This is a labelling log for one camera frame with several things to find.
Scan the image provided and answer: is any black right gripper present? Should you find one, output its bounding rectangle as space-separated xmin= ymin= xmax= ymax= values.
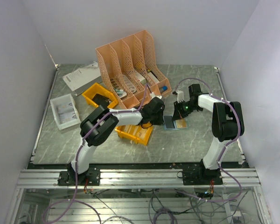
xmin=172 ymin=99 xmax=200 ymax=121

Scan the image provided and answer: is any gold patterned credit card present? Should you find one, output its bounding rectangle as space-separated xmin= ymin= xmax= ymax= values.
xmin=175 ymin=119 xmax=187 ymax=129

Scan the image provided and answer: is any black credit card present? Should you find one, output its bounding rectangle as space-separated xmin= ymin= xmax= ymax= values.
xmin=163 ymin=115 xmax=175 ymax=129

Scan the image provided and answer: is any yellow bin with cards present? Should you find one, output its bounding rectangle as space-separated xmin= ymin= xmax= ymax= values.
xmin=115 ymin=123 xmax=153 ymax=146

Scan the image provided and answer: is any yellow bin with black items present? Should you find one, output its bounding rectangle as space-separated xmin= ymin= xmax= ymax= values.
xmin=82 ymin=83 xmax=119 ymax=108

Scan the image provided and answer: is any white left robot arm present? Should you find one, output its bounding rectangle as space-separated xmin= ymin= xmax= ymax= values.
xmin=65 ymin=97 xmax=165 ymax=185

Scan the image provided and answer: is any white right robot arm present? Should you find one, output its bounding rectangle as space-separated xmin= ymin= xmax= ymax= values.
xmin=172 ymin=84 xmax=245 ymax=185

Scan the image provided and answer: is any white bin with cards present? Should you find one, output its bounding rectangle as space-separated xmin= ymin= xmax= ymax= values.
xmin=50 ymin=94 xmax=81 ymax=130

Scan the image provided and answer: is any blue capped bottle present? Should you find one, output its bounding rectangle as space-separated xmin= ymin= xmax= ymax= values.
xmin=160 ymin=86 xmax=168 ymax=92

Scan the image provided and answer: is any white stapler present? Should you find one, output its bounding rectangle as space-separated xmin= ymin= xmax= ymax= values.
xmin=115 ymin=89 xmax=127 ymax=99

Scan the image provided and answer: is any peach plastic file organizer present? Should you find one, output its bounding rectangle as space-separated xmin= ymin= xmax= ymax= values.
xmin=96 ymin=30 xmax=171 ymax=109

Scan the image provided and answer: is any white paper booklet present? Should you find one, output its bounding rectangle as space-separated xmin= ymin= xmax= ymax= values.
xmin=63 ymin=62 xmax=102 ymax=96

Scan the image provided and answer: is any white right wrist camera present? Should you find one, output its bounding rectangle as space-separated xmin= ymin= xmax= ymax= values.
xmin=172 ymin=90 xmax=184 ymax=103

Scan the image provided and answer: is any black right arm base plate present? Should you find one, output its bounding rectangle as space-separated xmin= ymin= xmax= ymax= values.
xmin=177 ymin=169 xmax=223 ymax=186

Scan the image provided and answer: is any aluminium frame rail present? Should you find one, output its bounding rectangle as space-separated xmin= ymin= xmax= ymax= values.
xmin=16 ymin=168 xmax=261 ymax=189

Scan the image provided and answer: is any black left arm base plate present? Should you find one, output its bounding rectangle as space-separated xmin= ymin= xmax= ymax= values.
xmin=57 ymin=169 xmax=101 ymax=186

